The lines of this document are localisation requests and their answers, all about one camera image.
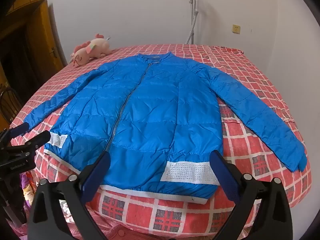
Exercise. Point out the colourful printed cloth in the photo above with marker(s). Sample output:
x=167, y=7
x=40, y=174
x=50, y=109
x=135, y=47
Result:
x=28, y=190

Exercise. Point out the white garment steamer stand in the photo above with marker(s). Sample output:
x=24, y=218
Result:
x=192, y=15

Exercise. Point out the wooden door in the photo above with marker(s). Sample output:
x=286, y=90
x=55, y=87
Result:
x=37, y=32

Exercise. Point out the yellow wall socket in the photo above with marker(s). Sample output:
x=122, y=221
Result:
x=236, y=29

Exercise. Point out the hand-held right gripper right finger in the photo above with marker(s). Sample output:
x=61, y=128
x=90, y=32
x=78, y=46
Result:
x=225, y=180

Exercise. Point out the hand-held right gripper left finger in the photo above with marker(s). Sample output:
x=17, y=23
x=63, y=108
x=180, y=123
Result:
x=96, y=173

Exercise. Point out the blue puffer jacket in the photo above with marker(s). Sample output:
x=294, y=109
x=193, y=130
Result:
x=150, y=110

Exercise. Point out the pink plush toy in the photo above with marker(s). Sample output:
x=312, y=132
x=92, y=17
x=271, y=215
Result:
x=90, y=50

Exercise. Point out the dark metal chair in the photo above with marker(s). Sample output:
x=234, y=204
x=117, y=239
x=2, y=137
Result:
x=7, y=102

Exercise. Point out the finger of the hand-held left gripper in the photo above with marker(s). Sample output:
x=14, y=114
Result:
x=37, y=140
x=18, y=129

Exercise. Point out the bed with red checked sheet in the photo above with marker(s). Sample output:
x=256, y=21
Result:
x=250, y=135

